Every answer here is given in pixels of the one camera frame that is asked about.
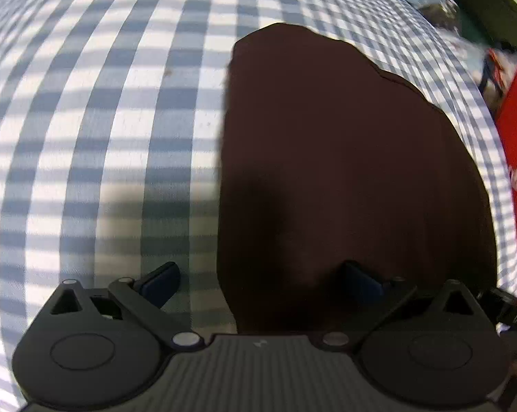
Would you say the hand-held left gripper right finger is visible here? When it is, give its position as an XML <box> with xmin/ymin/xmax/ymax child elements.
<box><xmin>321</xmin><ymin>260</ymin><xmax>487</xmax><ymax>350</ymax></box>

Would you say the blue white checkered bed sheet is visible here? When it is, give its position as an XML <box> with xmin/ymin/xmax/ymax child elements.
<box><xmin>0</xmin><ymin>0</ymin><xmax>517</xmax><ymax>412</ymax></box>

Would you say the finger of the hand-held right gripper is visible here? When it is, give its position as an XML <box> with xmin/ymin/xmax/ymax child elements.
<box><xmin>476</xmin><ymin>287</ymin><xmax>517</xmax><ymax>335</ymax></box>

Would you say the clear plastic bag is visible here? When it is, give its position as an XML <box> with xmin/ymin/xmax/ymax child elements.
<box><xmin>417</xmin><ymin>0</ymin><xmax>514</xmax><ymax>108</ymax></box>

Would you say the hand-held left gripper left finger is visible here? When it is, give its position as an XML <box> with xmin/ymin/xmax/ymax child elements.
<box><xmin>47</xmin><ymin>262</ymin><xmax>203</xmax><ymax>350</ymax></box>

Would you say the maroon printed sweatshirt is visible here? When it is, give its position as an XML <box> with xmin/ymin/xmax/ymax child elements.
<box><xmin>216</xmin><ymin>23</ymin><xmax>498</xmax><ymax>337</ymax></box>

